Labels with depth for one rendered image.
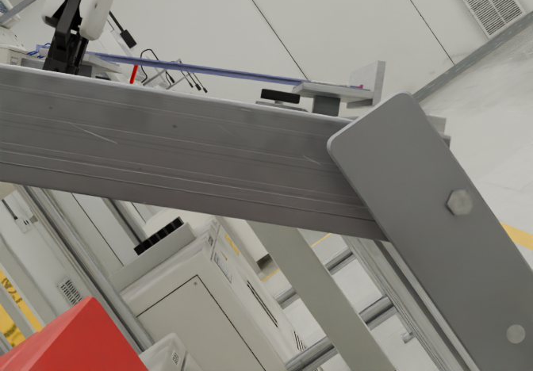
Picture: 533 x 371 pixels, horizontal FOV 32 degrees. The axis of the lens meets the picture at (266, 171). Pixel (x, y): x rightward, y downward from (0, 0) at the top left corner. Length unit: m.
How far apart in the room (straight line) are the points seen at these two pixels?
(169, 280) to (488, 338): 1.54
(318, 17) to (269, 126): 8.17
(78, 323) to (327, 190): 0.33
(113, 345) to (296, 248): 1.27
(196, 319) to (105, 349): 1.81
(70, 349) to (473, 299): 0.33
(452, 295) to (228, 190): 0.13
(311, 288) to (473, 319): 1.01
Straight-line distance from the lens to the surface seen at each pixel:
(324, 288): 1.47
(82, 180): 0.50
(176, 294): 1.98
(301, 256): 1.46
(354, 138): 0.45
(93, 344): 0.17
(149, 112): 0.49
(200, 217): 5.53
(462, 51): 8.83
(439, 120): 0.52
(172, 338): 1.19
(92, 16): 0.96
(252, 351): 2.00
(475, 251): 0.46
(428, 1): 8.81
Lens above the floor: 0.79
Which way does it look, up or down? 3 degrees down
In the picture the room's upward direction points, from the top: 35 degrees counter-clockwise
